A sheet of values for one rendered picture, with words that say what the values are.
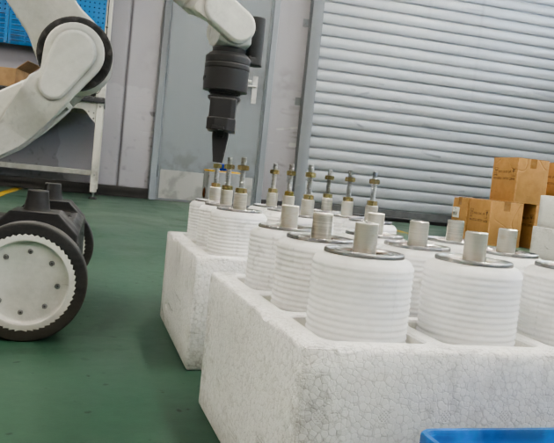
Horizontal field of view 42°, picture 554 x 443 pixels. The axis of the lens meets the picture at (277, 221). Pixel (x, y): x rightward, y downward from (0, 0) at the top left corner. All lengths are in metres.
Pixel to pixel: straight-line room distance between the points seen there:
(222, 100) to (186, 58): 4.99
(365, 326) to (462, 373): 0.09
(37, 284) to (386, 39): 5.77
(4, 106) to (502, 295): 1.05
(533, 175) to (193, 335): 4.10
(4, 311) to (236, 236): 0.41
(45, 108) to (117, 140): 4.86
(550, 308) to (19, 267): 0.84
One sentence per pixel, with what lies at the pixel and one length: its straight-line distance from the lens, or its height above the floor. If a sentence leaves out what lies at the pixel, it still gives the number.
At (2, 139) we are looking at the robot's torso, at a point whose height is 0.33.
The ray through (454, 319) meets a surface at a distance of 0.69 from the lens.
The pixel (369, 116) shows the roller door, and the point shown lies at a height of 0.94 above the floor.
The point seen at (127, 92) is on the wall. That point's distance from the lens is 6.31.
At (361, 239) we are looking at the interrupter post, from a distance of 0.66.
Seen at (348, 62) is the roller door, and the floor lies 1.40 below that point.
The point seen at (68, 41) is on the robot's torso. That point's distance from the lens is 1.43.
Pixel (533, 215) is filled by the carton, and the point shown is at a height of 0.22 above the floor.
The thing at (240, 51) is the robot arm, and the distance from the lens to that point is 1.41.
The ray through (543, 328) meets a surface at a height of 0.19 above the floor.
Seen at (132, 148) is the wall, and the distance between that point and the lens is 6.28.
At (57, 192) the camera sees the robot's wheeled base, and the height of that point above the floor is 0.23.
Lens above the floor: 0.32
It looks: 4 degrees down
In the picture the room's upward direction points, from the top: 6 degrees clockwise
